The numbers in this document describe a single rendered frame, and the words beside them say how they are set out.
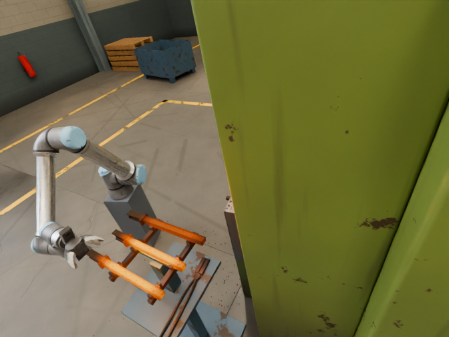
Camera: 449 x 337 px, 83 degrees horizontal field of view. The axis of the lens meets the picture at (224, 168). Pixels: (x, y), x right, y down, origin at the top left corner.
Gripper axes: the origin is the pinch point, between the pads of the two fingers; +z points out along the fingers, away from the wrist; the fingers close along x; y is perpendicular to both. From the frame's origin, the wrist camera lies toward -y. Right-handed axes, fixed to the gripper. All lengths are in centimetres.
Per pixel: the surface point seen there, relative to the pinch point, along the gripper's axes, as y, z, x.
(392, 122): -58, 97, -31
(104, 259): -1.4, 10.6, -0.5
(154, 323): 26.3, 31.2, 4.9
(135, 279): -0.9, 29.5, 0.1
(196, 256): 26.3, 29.6, -29.3
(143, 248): -0.9, 22.4, -11.5
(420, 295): -20, 111, -23
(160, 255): -0.9, 31.3, -11.7
